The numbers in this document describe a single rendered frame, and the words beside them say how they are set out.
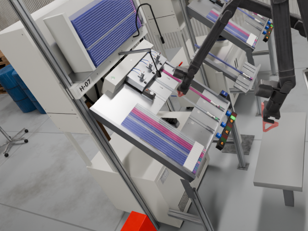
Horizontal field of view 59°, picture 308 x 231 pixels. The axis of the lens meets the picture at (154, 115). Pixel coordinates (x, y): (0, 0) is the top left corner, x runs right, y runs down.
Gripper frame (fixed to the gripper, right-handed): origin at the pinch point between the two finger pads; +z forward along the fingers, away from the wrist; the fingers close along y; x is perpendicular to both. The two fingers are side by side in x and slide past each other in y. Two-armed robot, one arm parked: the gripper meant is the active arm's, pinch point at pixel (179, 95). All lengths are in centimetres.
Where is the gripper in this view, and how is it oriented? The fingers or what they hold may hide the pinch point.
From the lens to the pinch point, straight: 184.9
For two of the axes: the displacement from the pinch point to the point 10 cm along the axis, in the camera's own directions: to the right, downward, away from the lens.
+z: -2.4, 5.7, 7.9
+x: 8.6, 5.0, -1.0
